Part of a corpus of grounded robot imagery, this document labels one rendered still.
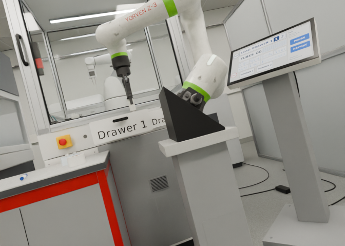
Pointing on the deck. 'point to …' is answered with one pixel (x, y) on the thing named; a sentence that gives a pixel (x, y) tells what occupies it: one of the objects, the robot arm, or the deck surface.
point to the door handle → (20, 49)
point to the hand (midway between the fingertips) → (131, 105)
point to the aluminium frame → (185, 67)
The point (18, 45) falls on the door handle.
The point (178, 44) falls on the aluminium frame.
